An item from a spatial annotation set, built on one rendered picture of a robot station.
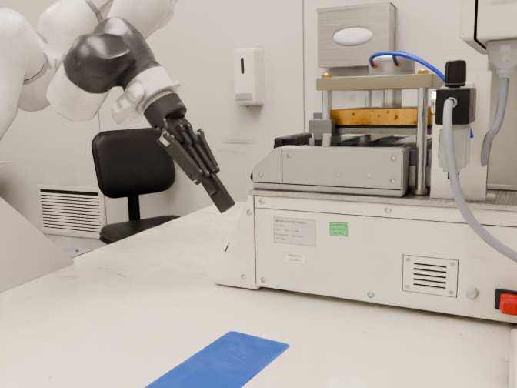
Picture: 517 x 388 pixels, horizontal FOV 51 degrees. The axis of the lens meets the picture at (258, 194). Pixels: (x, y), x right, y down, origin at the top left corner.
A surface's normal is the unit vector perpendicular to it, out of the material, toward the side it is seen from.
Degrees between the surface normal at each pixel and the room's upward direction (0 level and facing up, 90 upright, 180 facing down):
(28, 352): 0
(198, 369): 0
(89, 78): 130
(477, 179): 90
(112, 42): 56
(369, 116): 90
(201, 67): 90
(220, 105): 90
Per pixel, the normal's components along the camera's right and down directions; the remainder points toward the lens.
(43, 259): 0.91, 0.05
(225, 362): -0.03, -0.98
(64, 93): -0.42, 0.50
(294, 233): -0.44, 0.17
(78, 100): -0.06, 0.79
